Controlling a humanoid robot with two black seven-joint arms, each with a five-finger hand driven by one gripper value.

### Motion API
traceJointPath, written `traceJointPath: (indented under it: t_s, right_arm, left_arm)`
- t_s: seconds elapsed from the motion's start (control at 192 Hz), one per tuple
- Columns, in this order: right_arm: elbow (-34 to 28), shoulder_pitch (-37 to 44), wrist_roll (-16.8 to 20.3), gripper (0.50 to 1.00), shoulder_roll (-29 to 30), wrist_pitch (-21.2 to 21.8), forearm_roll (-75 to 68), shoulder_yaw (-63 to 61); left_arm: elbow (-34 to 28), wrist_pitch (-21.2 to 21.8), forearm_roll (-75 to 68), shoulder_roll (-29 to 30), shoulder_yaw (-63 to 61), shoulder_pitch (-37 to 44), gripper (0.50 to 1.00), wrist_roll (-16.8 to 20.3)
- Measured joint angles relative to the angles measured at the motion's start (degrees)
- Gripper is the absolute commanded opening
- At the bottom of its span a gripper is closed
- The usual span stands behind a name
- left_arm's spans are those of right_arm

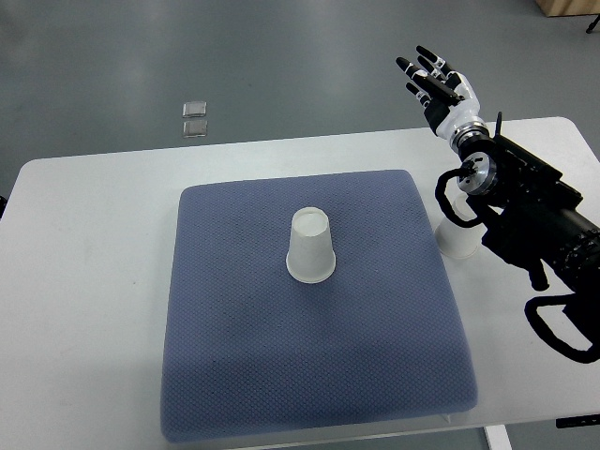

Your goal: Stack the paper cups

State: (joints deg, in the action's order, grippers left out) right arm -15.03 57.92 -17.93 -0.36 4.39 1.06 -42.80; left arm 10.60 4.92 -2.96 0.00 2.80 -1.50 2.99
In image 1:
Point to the upper metal floor plate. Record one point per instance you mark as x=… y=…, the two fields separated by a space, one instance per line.
x=196 y=108

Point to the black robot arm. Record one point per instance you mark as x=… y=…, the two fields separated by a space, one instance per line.
x=530 y=214

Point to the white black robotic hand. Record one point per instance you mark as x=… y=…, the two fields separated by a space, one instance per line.
x=449 y=103

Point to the white paper cup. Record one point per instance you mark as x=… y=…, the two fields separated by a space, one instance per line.
x=310 y=258
x=454 y=241

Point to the wooden box corner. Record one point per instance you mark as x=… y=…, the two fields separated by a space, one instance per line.
x=567 y=8

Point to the black object at left edge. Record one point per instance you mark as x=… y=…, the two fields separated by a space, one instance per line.
x=3 y=205

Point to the black tripod foot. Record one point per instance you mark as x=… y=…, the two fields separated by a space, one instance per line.
x=592 y=25

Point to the blue textured cushion mat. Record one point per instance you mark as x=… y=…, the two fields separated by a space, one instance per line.
x=249 y=349

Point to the white table leg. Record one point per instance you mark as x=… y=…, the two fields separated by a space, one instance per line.
x=497 y=438

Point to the black table control panel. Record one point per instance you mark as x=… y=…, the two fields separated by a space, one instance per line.
x=578 y=421

